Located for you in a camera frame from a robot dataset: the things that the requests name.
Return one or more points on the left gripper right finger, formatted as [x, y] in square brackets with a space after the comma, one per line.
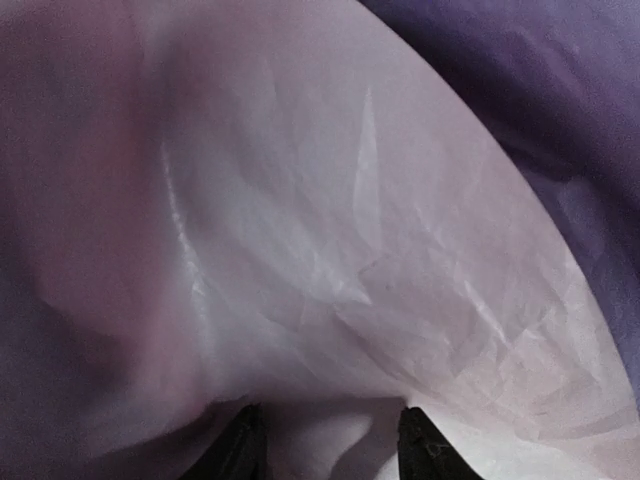
[424, 453]

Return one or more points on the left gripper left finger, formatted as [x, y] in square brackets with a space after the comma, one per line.
[240, 451]

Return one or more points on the pink purple wrapping paper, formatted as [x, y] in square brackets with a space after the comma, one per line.
[278, 201]

